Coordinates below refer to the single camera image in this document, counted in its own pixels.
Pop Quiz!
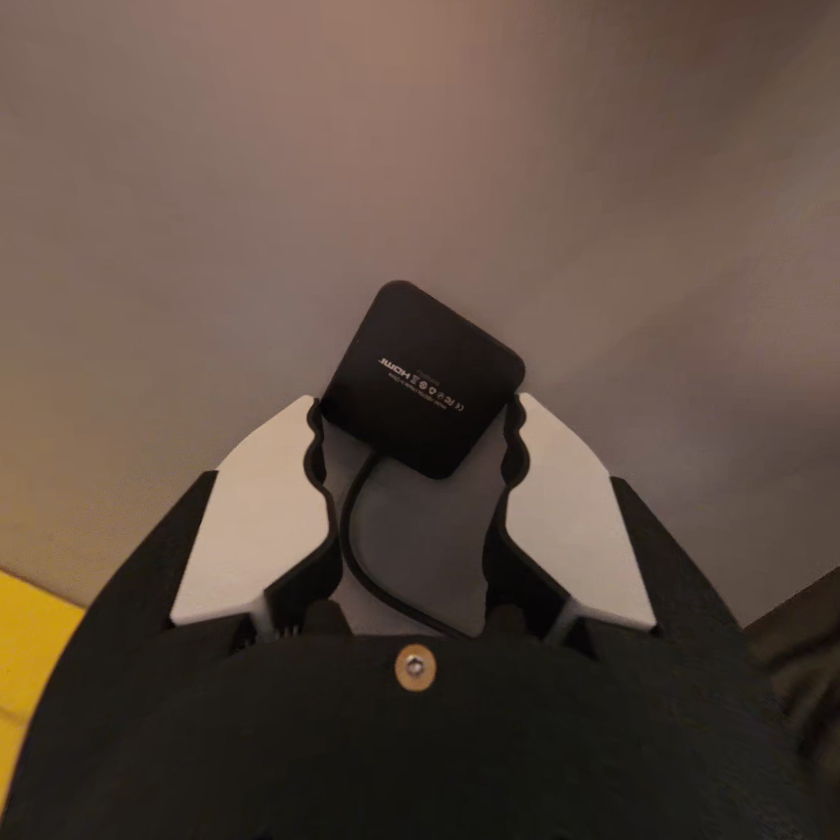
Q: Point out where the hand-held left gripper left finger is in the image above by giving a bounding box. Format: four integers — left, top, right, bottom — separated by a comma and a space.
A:
169, 392, 345, 643

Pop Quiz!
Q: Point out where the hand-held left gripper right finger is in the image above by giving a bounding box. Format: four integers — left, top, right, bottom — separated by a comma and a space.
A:
484, 391, 658, 643

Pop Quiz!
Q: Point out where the thin black adapter cable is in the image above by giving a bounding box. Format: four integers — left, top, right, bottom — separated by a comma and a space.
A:
340, 449, 476, 641

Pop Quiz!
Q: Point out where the black square hdmi adapter box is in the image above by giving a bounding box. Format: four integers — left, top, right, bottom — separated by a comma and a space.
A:
317, 280, 526, 480

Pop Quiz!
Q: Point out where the yellow panel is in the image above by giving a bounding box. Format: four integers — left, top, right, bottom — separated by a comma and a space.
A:
0, 570, 88, 731

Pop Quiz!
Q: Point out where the dark cloth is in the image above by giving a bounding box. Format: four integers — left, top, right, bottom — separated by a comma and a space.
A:
740, 570, 840, 782

